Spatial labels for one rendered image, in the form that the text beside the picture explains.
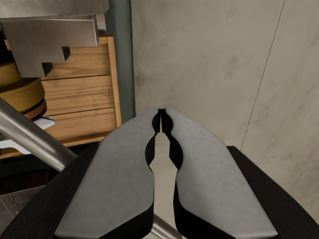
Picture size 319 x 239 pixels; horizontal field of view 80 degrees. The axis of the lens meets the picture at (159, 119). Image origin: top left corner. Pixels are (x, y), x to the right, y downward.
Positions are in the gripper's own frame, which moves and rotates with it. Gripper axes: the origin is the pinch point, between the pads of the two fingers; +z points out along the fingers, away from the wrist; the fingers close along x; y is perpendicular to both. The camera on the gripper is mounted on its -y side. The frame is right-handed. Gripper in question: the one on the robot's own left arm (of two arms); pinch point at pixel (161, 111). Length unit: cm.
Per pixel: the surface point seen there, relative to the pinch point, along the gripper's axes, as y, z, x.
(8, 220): 50, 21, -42
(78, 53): 6.4, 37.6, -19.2
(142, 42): 22, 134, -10
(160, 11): 3, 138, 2
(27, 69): 2.8, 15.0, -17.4
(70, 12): -4.6, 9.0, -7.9
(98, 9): -4.6, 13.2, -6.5
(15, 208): 40, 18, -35
